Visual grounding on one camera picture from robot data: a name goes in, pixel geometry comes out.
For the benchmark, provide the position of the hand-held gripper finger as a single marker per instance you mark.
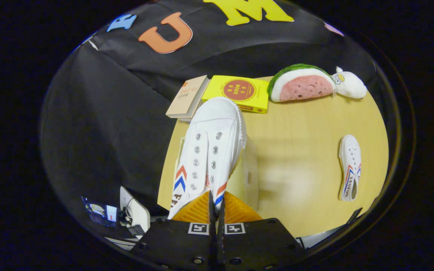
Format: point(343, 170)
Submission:
point(221, 216)
point(213, 216)

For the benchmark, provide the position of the beige fabric storage box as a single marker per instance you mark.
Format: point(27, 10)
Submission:
point(249, 173)

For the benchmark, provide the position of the white canvas shoe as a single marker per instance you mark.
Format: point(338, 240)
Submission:
point(350, 158)
point(217, 120)

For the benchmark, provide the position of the white device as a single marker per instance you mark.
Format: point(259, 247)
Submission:
point(138, 214)

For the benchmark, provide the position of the blue printed packet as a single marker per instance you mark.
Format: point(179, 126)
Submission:
point(98, 212)

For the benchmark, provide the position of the tan book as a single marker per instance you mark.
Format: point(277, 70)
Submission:
point(187, 96)

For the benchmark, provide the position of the yellow book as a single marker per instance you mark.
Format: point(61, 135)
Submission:
point(239, 90)

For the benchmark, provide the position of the black table clamp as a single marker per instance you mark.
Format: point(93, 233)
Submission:
point(355, 216)

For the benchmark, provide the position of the watermelon slice plush toy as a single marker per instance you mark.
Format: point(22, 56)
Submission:
point(303, 86)

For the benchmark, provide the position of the white plush animal toy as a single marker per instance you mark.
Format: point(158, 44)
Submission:
point(350, 86)

